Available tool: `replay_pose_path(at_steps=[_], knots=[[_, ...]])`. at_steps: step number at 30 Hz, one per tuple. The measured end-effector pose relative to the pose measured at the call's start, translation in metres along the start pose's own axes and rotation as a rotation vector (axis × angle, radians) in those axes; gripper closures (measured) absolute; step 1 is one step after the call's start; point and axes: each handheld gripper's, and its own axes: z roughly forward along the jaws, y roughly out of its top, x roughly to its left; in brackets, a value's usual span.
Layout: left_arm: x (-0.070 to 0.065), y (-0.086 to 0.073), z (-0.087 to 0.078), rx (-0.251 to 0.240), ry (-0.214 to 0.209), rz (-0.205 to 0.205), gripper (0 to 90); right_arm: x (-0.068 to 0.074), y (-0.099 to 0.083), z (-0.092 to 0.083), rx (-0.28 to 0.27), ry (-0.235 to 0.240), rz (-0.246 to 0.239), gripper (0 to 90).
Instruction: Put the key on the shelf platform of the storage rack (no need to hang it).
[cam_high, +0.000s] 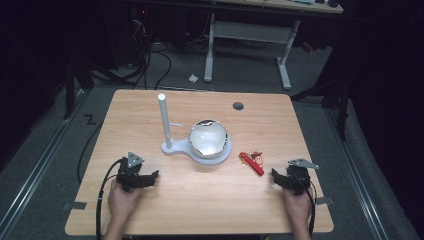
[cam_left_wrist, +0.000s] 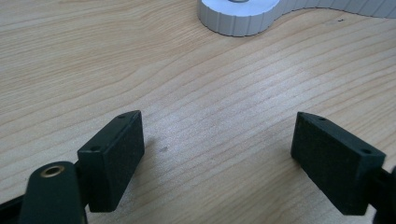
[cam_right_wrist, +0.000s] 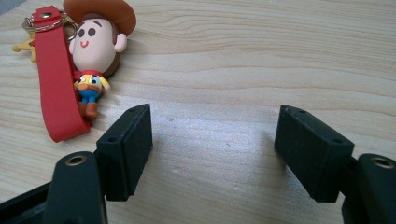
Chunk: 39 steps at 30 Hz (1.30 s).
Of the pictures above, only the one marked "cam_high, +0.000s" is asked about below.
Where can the wooden desk with white legs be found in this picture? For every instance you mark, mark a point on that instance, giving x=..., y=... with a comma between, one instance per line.
x=250, y=31

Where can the grey tape piece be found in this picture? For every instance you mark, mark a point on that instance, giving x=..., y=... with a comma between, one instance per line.
x=325, y=200
x=76, y=205

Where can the metal floor rail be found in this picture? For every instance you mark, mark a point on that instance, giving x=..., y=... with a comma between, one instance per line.
x=36, y=160
x=356, y=173

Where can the white paper scrap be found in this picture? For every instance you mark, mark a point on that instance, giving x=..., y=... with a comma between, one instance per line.
x=193, y=78

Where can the white stand with pole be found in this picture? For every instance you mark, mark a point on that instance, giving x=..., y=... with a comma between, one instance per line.
x=165, y=116

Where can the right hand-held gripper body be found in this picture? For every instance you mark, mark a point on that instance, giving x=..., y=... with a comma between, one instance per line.
x=298, y=178

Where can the person's left hand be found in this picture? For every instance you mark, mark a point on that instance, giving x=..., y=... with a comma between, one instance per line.
x=121, y=201

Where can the person's right hand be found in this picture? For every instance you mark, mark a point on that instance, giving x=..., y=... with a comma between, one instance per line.
x=296, y=206

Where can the shiny metal bowl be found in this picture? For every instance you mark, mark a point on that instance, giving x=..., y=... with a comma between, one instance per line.
x=208, y=140

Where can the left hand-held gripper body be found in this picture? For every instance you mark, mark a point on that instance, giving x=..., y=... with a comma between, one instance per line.
x=130, y=175

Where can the dark metal stand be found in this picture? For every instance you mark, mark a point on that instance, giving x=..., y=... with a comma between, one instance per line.
x=341, y=110
x=70, y=90

